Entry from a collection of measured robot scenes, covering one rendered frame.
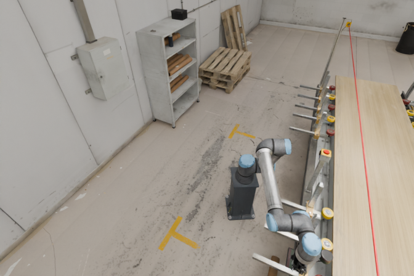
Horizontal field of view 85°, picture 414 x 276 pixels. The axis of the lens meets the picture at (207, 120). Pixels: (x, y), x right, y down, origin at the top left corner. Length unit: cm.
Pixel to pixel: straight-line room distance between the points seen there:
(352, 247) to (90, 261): 236
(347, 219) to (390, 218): 32
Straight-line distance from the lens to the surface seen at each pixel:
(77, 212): 328
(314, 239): 136
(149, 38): 326
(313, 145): 282
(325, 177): 267
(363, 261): 199
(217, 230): 279
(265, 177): 151
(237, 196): 251
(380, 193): 240
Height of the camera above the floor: 254
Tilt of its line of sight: 39 degrees down
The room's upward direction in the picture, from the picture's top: 1 degrees counter-clockwise
